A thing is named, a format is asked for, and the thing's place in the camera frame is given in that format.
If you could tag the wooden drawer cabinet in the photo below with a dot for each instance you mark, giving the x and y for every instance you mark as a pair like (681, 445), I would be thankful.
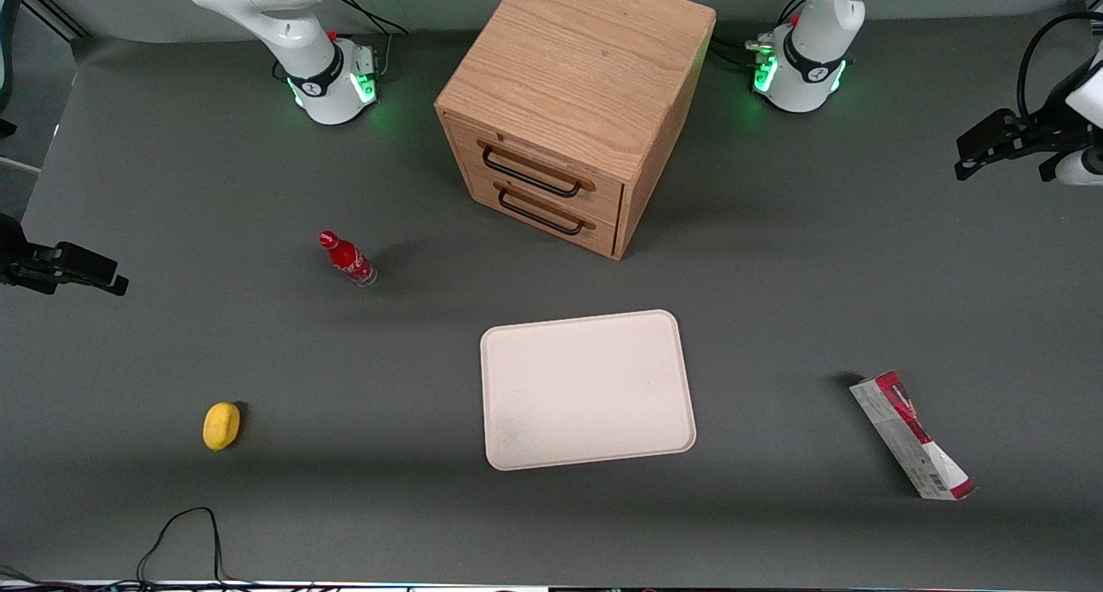
(586, 58)

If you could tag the red cola bottle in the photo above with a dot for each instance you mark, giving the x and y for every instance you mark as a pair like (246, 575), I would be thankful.
(349, 260)

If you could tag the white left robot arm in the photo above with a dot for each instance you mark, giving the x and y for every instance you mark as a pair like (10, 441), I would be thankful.
(810, 66)

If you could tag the yellow lemon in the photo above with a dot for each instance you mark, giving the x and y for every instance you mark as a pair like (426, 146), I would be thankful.
(221, 426)

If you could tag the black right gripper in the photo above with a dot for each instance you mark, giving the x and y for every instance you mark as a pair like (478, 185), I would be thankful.
(19, 260)

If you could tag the white rectangular tray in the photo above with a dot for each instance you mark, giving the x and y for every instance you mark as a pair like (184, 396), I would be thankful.
(586, 389)

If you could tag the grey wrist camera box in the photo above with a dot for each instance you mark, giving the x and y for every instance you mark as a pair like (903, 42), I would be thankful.
(1081, 168)

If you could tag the red tartan cookie box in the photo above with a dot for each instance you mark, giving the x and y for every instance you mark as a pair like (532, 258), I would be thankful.
(913, 437)

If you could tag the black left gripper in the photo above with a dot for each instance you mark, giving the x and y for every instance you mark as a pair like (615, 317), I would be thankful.
(1043, 132)

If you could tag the black stand leg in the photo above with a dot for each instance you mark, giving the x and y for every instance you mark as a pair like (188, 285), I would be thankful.
(56, 16)

